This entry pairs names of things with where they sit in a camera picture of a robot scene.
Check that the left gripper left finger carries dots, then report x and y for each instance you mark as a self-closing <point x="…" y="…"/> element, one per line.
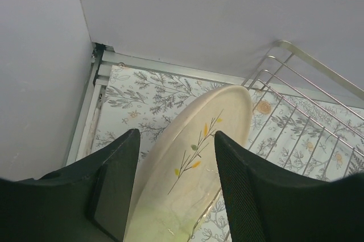
<point x="87" y="200"/>

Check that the floral tablecloth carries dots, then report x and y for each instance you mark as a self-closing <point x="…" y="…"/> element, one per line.
<point x="147" y="101"/>

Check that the wire dish rack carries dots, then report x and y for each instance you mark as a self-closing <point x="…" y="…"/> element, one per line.
<point x="302" y="122"/>

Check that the cream plate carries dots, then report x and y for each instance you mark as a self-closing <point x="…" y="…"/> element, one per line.
<point x="177" y="183"/>

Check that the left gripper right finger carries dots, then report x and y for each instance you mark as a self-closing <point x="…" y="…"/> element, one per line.
<point x="265" y="202"/>

